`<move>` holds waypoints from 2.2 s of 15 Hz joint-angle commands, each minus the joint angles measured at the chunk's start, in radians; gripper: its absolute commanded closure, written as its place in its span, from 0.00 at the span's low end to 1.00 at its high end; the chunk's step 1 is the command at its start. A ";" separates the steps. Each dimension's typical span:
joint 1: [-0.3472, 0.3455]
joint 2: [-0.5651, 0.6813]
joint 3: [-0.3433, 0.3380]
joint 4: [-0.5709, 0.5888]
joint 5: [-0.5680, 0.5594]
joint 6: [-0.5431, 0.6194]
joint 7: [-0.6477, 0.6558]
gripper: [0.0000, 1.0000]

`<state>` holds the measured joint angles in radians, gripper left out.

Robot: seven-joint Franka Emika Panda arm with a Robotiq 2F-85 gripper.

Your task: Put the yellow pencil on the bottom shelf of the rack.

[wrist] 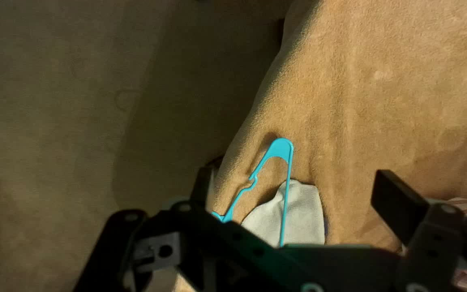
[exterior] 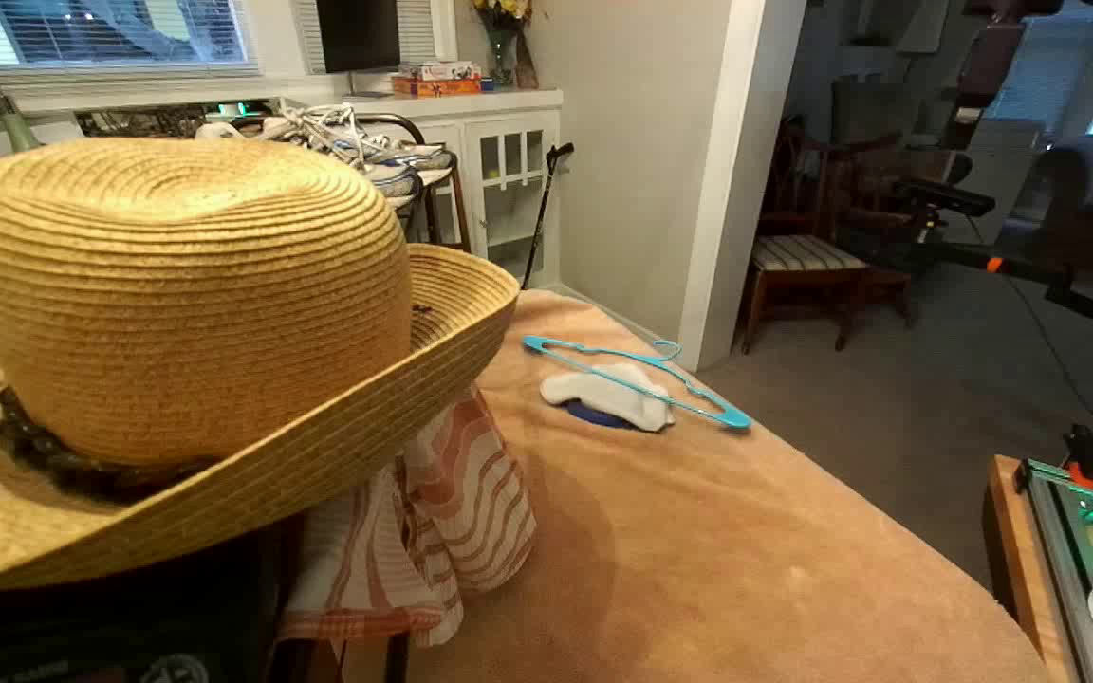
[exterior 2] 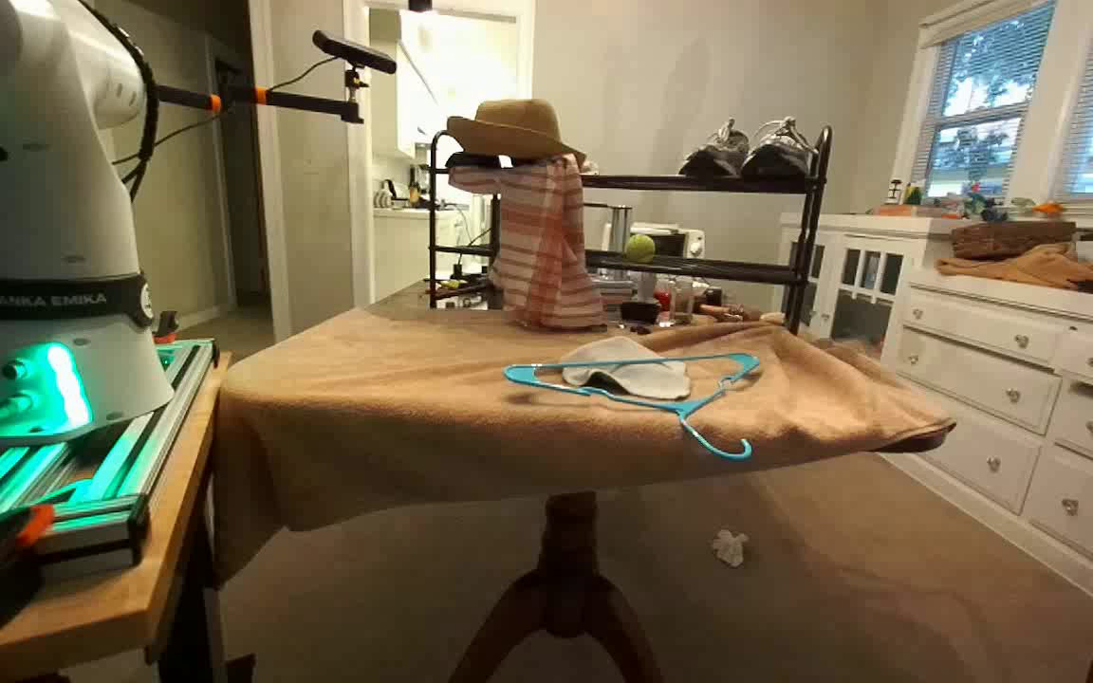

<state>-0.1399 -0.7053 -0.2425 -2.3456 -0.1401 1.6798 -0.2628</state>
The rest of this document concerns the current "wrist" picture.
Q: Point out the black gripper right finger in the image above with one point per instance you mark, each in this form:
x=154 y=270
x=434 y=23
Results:
x=397 y=205

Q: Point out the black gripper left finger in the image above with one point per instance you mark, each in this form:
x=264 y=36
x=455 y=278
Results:
x=204 y=182

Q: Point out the teal plastic clothes hanger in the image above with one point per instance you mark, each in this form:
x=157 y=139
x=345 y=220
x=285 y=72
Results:
x=272 y=169

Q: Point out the white face mask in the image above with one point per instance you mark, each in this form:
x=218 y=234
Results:
x=291 y=216

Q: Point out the tan tablecloth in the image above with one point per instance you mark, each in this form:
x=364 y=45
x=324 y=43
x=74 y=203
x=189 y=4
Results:
x=358 y=87

